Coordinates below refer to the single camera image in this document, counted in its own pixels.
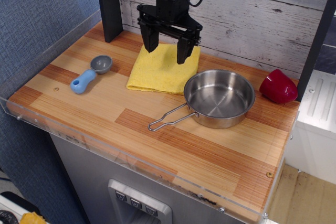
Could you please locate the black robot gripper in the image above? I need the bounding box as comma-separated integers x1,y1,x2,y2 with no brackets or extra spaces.
137,0,203,65

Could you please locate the yellow towel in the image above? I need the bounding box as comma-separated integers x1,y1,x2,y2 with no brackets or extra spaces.
127,44,201,94

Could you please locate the stainless steel pan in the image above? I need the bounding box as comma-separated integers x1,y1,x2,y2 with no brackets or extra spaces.
148,69,256,132

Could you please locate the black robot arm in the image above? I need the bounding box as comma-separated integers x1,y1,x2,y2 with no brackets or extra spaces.
137,0,203,65

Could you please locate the clear acrylic shelf guard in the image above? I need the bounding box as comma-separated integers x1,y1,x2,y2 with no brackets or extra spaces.
1,9,299,223

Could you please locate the blue grey ice cream scoop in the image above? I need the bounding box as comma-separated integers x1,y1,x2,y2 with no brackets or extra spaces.
70,55,113,94

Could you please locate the red plastic cup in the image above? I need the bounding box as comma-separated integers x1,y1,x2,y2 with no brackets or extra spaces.
259,69,298,104

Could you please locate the toy fridge water dispenser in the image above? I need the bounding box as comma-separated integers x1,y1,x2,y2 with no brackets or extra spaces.
108,179,173,223

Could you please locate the white toy sink unit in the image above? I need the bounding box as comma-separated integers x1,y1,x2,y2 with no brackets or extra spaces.
285,70,335,184

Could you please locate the yellow object bottom left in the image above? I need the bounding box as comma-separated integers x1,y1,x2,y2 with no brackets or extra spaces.
19,212,47,224

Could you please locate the black right shelf post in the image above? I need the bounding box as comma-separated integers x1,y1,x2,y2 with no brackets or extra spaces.
296,0,335,102

